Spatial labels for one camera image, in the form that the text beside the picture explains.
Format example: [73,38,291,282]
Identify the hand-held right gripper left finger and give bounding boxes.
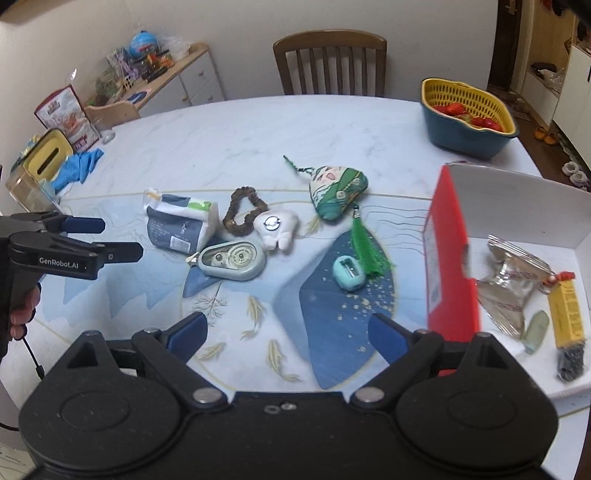
[46,311,229,409]

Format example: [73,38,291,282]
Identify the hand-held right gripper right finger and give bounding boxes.
[351,312,539,409]

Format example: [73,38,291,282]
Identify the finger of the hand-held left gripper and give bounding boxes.
[91,241,144,278]
[34,211,106,234]

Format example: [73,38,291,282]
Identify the white blue tissue pack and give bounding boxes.
[145,188,220,254]

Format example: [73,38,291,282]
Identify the teal pencil sharpener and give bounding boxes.
[333,256,368,291]

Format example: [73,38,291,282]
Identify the green correction tape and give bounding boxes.
[198,239,267,281]

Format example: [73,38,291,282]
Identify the red and white cardboard box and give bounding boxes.
[424,161,591,403]

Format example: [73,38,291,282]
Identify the brown bead bracelet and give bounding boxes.
[223,186,269,236]

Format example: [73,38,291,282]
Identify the silver foil packet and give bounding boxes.
[475,234,553,340]

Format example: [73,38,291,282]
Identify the white plush tooth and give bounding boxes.
[253,209,298,254]

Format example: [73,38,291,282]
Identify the pale green eraser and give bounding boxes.
[524,310,550,355]

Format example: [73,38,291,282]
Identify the green plush sachet with tassel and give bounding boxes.
[283,155,396,278]

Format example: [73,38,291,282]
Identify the small yellow box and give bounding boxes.
[547,277,585,350]

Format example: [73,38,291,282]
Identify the orange keychain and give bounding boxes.
[540,271,576,294]

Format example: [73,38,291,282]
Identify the black seed bag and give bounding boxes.
[556,344,585,384]

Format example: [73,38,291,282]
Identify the person's left hand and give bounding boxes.
[8,282,43,341]

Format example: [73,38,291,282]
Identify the blue cloth glove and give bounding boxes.
[51,148,105,193]

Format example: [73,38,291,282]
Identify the tall glass cup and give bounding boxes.
[6,168,61,214]

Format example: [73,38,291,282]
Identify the tissue box with yellow lid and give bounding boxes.
[21,129,75,181]

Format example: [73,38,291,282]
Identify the red snack bag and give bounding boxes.
[34,85,100,153]

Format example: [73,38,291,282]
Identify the wooden high chair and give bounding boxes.
[85,100,142,131]

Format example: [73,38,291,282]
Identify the white sideboard with wooden top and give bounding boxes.
[134,42,227,117]

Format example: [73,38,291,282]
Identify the blue globe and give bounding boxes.
[129,30,160,59]

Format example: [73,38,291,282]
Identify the clear plastic bag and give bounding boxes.
[164,36,193,59]

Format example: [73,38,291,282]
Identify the white paper sheet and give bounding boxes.
[0,443,34,480]

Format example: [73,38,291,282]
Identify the blue basin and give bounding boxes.
[422,102,520,160]

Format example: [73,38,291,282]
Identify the pile of strawberries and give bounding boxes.
[431,104,502,132]

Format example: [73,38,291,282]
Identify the white slippers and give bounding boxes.
[561,159,590,186]

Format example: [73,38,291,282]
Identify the yellow strainer basket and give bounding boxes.
[421,78,519,137]

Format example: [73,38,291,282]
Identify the slatted wooden chair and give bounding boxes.
[273,30,387,97]

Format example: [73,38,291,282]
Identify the white floor cabinet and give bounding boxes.
[549,44,591,154]

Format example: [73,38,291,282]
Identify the dark entrance door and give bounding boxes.
[489,0,532,93]

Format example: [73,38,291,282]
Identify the black wrist strap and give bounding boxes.
[0,339,45,433]

